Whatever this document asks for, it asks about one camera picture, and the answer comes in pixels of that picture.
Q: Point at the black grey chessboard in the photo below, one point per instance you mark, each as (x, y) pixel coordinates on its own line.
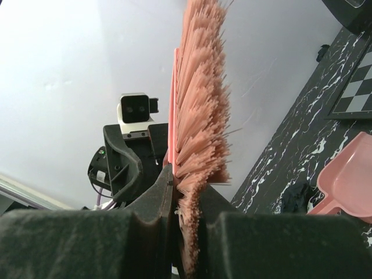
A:
(349, 85)

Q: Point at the dark scrap by left arm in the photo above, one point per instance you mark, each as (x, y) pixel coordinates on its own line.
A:
(295, 198)

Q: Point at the pink dustpan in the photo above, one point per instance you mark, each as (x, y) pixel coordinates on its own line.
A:
(346, 181)

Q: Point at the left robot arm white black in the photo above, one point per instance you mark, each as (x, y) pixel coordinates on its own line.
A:
(99, 178)

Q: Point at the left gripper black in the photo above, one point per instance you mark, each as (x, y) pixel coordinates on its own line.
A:
(132, 161)

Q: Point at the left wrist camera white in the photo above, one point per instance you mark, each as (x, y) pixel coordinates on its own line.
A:
(134, 114)

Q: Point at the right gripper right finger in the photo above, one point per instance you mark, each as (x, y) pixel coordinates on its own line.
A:
(238, 245)

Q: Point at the pink hand brush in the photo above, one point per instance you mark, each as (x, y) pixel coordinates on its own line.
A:
(199, 111)

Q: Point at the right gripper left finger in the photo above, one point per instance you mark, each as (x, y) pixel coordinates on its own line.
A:
(133, 242)

